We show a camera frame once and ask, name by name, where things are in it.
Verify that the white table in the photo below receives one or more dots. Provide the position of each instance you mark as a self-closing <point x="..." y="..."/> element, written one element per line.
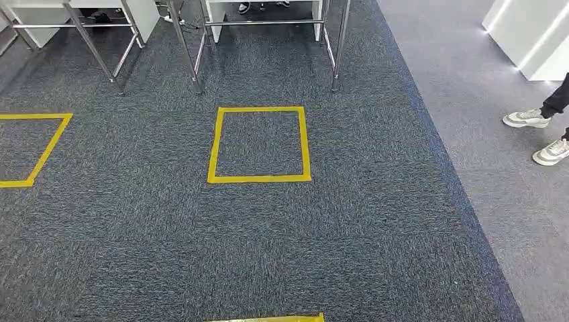
<point x="217" y="22"/>

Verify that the white display stand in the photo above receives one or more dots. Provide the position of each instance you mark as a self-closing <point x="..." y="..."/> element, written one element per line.
<point x="533" y="35"/>

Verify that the white desk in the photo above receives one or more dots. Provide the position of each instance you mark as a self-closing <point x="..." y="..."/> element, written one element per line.
<point x="142" y="17"/>

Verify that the person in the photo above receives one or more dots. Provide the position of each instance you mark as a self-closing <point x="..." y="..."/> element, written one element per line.
<point x="100" y="17"/>
<point x="244" y="5"/>
<point x="524" y="119"/>

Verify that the steel frame table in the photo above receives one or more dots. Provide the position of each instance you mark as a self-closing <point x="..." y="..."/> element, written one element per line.
<point x="66" y="25"/>

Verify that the steel bench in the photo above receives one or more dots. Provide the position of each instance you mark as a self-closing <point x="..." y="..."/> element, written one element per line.
<point x="266" y="22"/>

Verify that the white power strip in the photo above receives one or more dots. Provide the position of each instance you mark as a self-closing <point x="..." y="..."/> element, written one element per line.
<point x="173" y="19"/>

